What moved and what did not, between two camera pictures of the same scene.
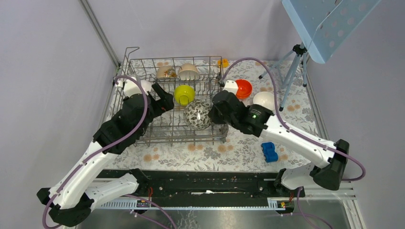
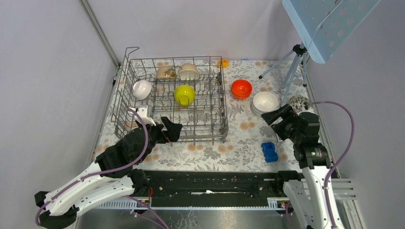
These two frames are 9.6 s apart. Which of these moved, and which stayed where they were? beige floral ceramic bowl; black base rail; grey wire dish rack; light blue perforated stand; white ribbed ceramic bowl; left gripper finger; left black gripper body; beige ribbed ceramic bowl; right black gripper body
Moved: right black gripper body; left gripper finger; left black gripper body
Stayed: beige ribbed ceramic bowl; light blue perforated stand; beige floral ceramic bowl; white ribbed ceramic bowl; grey wire dish rack; black base rail
